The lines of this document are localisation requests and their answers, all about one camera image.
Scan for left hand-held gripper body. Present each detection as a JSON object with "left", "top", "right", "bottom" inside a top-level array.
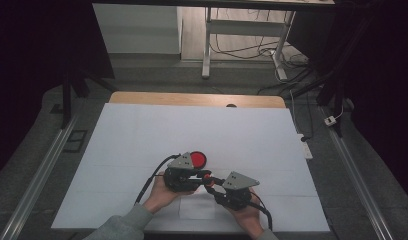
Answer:
[{"left": 163, "top": 151, "right": 202, "bottom": 193}]

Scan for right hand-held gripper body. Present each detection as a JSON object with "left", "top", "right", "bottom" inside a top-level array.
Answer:
[{"left": 214, "top": 171, "right": 261, "bottom": 212}]

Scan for round red ink pad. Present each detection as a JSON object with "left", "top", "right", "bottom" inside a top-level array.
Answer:
[{"left": 190, "top": 150, "right": 208, "bottom": 170}]

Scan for person's right hand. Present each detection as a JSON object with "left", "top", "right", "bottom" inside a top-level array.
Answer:
[{"left": 225, "top": 192, "right": 265, "bottom": 240}]

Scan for person's left hand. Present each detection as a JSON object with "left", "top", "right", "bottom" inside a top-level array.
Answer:
[{"left": 142, "top": 173, "right": 196, "bottom": 215}]

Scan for white paper sheet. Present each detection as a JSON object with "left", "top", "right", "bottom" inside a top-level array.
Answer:
[{"left": 177, "top": 191, "right": 239, "bottom": 221}]

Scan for white power strip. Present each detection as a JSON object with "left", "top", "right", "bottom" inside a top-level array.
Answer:
[{"left": 299, "top": 133, "right": 314, "bottom": 160}]

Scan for dark floor socket plate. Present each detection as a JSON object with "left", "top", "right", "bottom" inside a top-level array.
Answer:
[{"left": 62, "top": 129, "right": 89, "bottom": 154}]

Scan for black metal stand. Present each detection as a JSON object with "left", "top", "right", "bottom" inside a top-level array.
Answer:
[
  {"left": 285, "top": 63, "right": 347, "bottom": 138},
  {"left": 59, "top": 59, "right": 119, "bottom": 130}
]

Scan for white partition panel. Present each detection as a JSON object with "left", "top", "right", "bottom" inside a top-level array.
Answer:
[{"left": 92, "top": 3, "right": 183, "bottom": 55}]

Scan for dark curtain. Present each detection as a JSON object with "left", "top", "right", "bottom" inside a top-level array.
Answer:
[
  {"left": 286, "top": 0, "right": 408, "bottom": 204},
  {"left": 0, "top": 0, "right": 116, "bottom": 183}
]

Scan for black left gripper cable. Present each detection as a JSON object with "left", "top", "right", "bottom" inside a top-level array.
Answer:
[{"left": 134, "top": 153, "right": 182, "bottom": 205}]

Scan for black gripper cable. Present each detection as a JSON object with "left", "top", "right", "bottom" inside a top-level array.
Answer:
[
  {"left": 248, "top": 191, "right": 274, "bottom": 232},
  {"left": 134, "top": 153, "right": 182, "bottom": 205}
]

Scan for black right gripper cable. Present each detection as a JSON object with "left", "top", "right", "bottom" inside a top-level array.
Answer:
[{"left": 248, "top": 191, "right": 274, "bottom": 232}]

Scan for aluminium floor rail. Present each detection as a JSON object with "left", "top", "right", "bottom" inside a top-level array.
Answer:
[
  {"left": 0, "top": 113, "right": 80, "bottom": 240},
  {"left": 320, "top": 106, "right": 395, "bottom": 240}
]

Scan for black floor cables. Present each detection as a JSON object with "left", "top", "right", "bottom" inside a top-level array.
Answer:
[{"left": 210, "top": 8, "right": 313, "bottom": 96}]

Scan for white desk frame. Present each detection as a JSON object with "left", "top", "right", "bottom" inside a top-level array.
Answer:
[{"left": 91, "top": 0, "right": 336, "bottom": 81}]

